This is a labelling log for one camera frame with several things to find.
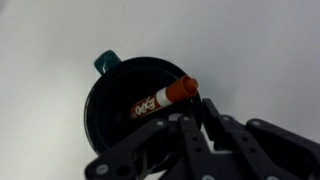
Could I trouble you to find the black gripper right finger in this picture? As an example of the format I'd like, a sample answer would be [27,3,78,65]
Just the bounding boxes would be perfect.
[201,97,320,180]

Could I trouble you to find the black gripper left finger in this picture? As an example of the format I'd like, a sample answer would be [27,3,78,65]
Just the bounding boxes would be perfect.
[84,113,218,180]

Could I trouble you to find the orange Expo marker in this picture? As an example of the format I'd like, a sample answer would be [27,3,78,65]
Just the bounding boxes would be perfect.
[129,75,200,121]

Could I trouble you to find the dark green enamel mug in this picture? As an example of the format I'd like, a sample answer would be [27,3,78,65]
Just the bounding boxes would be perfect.
[83,49,204,176]

